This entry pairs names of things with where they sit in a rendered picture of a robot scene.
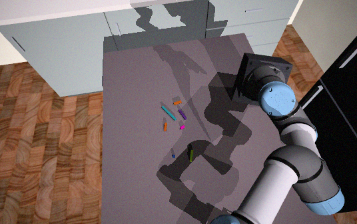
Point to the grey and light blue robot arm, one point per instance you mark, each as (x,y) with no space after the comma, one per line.
(297,164)

